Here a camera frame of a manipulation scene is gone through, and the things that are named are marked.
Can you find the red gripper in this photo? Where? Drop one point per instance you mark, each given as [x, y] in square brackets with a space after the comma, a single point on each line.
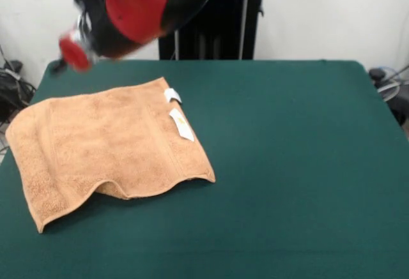
[75, 52]

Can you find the dark green table cloth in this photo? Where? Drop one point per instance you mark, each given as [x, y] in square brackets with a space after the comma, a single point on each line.
[287, 164]

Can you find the tan terry towel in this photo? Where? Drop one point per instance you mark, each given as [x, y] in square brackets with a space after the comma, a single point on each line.
[96, 151]

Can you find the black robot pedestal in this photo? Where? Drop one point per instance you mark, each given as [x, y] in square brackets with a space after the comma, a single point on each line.
[223, 30]

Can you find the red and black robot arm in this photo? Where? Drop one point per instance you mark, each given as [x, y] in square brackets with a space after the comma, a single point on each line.
[143, 7]

